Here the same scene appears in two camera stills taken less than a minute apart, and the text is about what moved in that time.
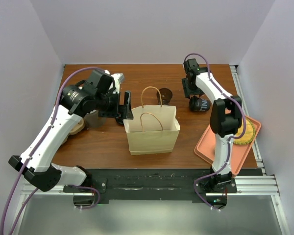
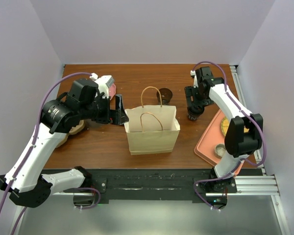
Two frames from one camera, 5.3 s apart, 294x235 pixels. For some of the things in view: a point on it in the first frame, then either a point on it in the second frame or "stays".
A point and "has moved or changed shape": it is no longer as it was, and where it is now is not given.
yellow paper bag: (154, 129) stays
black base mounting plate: (180, 185) stays
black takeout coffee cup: (199, 105) has moved or changed shape
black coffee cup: (166, 95) stays
